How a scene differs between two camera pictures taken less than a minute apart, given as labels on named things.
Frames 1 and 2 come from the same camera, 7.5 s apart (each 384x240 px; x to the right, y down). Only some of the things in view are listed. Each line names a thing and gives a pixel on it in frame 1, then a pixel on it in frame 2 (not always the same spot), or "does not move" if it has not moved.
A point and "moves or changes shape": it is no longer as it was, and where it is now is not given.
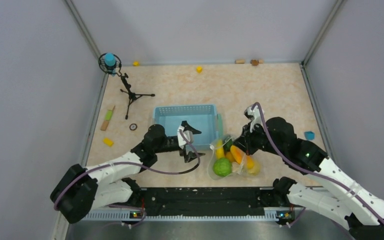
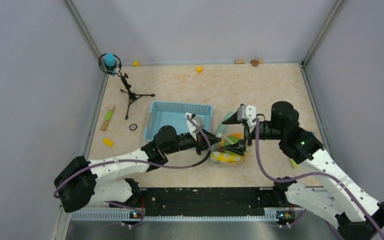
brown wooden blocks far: [254, 62] does not move
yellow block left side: [109, 142] does not move
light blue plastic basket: [201, 117] moves or changes shape
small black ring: [133, 129] does not move
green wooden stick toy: [107, 118] does not move
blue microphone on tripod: [111, 63] does not move
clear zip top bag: [227, 159] moves or changes shape
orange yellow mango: [237, 153] moves or changes shape
